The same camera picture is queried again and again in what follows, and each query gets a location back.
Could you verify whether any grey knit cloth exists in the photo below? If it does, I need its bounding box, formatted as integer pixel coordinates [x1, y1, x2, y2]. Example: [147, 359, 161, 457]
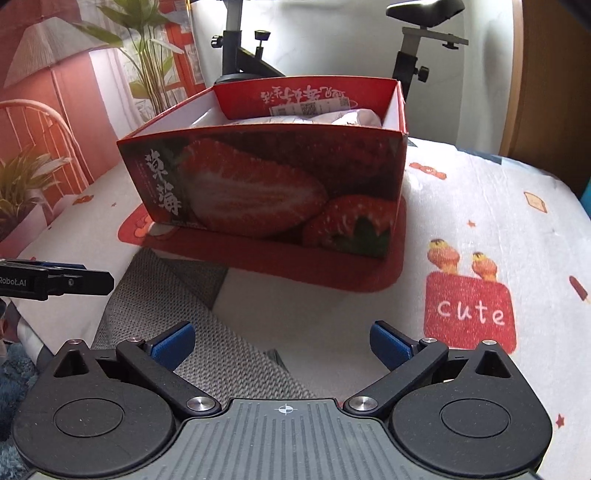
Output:
[92, 249, 312, 405]

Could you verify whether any cartoon print table cloth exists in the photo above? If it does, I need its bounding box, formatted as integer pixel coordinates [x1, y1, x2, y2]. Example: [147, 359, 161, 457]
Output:
[8, 140, 590, 479]

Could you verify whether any red strawberry cardboard box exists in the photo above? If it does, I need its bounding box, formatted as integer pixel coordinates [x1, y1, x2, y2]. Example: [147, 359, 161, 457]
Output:
[117, 76, 408, 259]

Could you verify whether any white plastic bag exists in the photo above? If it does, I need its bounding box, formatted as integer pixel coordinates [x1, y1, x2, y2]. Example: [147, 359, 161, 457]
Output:
[191, 106, 385, 128]

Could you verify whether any black exercise bike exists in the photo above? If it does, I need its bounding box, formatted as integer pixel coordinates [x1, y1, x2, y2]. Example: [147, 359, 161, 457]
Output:
[187, 1, 470, 92]

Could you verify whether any printed wall backdrop cloth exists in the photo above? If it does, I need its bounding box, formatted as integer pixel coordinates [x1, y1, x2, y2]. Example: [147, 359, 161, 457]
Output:
[1, 1, 204, 258]

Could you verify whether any wooden door frame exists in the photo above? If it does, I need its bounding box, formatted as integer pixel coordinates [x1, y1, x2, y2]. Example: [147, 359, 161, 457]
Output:
[500, 1, 590, 195]

